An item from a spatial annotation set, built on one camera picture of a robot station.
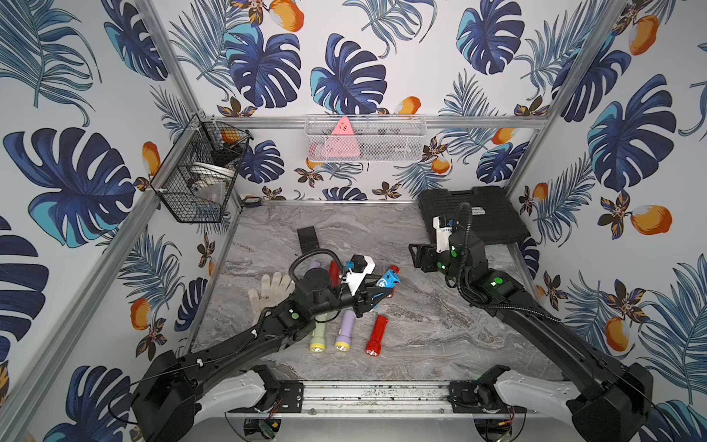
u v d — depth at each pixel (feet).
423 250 2.21
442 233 2.19
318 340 2.68
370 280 2.26
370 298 2.03
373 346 2.66
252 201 3.97
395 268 3.21
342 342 2.67
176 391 1.31
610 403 1.23
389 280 2.13
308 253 1.61
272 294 2.98
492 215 3.60
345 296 2.02
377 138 3.35
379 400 2.46
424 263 2.21
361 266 1.93
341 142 2.96
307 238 3.40
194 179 2.81
